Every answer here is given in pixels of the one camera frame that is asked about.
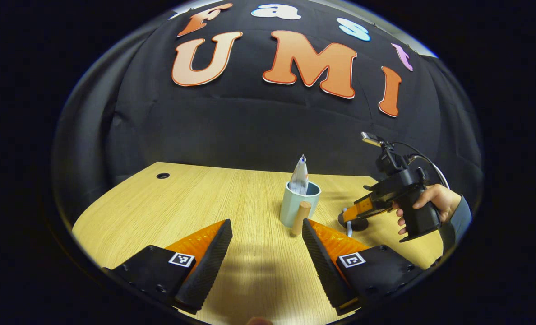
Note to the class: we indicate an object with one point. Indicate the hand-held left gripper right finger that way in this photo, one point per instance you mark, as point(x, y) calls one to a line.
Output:
point(324, 266)

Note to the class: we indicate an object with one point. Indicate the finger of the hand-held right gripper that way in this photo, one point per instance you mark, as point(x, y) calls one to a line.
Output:
point(360, 208)

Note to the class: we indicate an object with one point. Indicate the black backdrop cloth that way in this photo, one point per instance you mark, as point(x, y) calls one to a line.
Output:
point(250, 126)

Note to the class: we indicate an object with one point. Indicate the white toothbrush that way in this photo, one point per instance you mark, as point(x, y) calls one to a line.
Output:
point(349, 229)

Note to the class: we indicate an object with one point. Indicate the white toothpaste tube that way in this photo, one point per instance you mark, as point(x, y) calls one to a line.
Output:
point(299, 176)

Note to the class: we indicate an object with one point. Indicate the dark round coaster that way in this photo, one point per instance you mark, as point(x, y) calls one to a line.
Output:
point(358, 224)

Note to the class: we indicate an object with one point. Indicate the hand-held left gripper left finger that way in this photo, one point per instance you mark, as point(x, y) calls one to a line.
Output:
point(205, 271)

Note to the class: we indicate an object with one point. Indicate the pale green cup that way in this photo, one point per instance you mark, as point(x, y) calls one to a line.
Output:
point(293, 210)

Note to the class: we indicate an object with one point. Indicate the wooden desktop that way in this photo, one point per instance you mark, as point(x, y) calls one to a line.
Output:
point(205, 198)

